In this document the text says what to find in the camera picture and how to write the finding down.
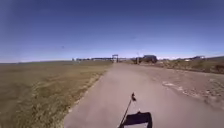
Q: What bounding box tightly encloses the grey concrete path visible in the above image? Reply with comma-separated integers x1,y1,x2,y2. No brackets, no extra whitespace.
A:
62,62,224,128

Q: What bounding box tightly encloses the large dark tree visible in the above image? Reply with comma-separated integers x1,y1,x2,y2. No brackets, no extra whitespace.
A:
142,54,159,64

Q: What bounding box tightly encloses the dry grass field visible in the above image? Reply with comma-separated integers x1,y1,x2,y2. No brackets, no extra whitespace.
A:
0,60,114,128

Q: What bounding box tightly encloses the grass verge beside pavers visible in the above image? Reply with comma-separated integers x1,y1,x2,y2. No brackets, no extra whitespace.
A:
139,56,224,75

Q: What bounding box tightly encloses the grid paver strip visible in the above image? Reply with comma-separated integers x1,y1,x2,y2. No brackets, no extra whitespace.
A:
159,71,224,109

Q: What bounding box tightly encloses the distant gate frame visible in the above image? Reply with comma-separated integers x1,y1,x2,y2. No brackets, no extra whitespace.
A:
111,53,120,64

